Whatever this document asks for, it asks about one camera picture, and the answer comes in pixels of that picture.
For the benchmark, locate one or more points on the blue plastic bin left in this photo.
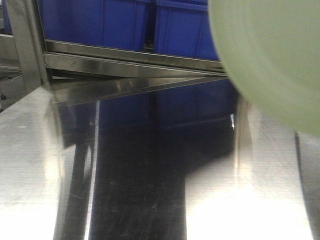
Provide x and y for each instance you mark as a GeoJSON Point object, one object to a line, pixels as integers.
{"type": "Point", "coordinates": [120, 24]}

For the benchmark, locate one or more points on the stainless steel shelf rack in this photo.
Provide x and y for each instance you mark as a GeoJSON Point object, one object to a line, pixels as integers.
{"type": "Point", "coordinates": [76, 73]}

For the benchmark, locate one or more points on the pale green plate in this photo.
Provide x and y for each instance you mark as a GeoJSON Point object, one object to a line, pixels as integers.
{"type": "Point", "coordinates": [270, 49]}

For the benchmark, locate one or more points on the blue plastic bin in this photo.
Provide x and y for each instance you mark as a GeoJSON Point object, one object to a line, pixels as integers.
{"type": "Point", "coordinates": [182, 29]}
{"type": "Point", "coordinates": [120, 24]}

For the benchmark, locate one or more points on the blue plastic bin right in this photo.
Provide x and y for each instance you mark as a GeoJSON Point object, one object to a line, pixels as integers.
{"type": "Point", "coordinates": [182, 29]}

